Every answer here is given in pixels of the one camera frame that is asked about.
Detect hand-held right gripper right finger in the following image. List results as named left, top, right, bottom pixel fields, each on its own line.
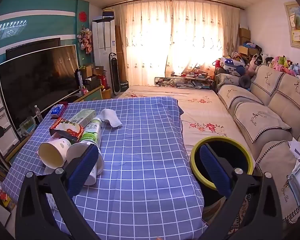
left=199, top=145, right=283, bottom=240

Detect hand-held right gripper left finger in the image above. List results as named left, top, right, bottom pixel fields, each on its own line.
left=15, top=144, right=100, bottom=240

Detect white paper cup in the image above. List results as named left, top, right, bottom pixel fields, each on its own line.
left=38, top=137, right=73, bottom=169
left=66, top=142, right=105, bottom=186

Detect black bin with yellow rim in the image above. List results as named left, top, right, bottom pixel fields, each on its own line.
left=190, top=136, right=256, bottom=208

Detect green label drink bottle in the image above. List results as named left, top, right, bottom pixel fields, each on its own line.
left=79, top=117, right=102, bottom=147

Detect brown hair comb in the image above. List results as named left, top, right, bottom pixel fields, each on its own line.
left=49, top=117, right=84, bottom=142

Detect pale green tea box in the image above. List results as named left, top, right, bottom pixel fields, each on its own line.
left=69, top=109, right=97, bottom=127

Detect white tissue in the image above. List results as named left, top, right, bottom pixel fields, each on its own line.
left=98, top=108, right=123, bottom=128

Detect floral floor sheet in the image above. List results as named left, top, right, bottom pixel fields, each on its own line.
left=119, top=85, right=255, bottom=160

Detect blue tissue pack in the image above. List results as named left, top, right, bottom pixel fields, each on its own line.
left=51, top=104, right=68, bottom=117

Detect blue checked tablecloth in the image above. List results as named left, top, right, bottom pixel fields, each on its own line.
left=1, top=96, right=208, bottom=240

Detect beige sofa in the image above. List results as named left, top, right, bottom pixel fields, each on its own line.
left=215, top=64, right=300, bottom=225

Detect clear water bottle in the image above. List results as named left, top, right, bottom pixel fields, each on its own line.
left=34, top=104, right=42, bottom=123

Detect clear glass container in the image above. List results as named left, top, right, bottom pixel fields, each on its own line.
left=19, top=117, right=37, bottom=134

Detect clear plastic bag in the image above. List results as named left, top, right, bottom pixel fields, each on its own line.
left=287, top=140, right=300, bottom=205

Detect black tube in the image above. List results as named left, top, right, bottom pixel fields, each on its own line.
left=74, top=69, right=84, bottom=90

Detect cluttered glass coffee table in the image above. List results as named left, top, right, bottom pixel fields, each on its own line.
left=154, top=70, right=215, bottom=89

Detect dark round cushion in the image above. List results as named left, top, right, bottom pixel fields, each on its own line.
left=239, top=75, right=252, bottom=90

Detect white plastic drawer unit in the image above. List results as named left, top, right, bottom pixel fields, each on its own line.
left=0, top=87, right=20, bottom=155

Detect large flat television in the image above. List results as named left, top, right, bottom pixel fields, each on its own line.
left=0, top=44, right=80, bottom=132

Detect open cardboard box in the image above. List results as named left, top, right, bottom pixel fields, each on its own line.
left=84, top=64, right=108, bottom=77

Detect black tower fan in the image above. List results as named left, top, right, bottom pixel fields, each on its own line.
left=109, top=52, right=122, bottom=95

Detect star print bag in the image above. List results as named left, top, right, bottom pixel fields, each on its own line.
left=220, top=57, right=245, bottom=73

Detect pile of plush toys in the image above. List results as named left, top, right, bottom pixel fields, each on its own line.
left=245, top=52, right=300, bottom=84

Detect white standing air conditioner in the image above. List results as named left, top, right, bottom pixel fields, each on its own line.
left=92, top=17, right=115, bottom=90

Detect hanging artificial flowers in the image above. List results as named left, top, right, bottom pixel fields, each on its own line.
left=77, top=26, right=93, bottom=54

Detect smaller black television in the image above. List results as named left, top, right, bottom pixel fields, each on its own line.
left=5, top=37, right=61, bottom=60

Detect stack of cardboard boxes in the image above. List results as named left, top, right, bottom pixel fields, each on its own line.
left=237, top=27, right=252, bottom=55

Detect cream embroidered curtain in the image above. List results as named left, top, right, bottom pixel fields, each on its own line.
left=114, top=0, right=240, bottom=87

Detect curtain rod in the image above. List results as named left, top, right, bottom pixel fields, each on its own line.
left=101, top=0, right=245, bottom=10

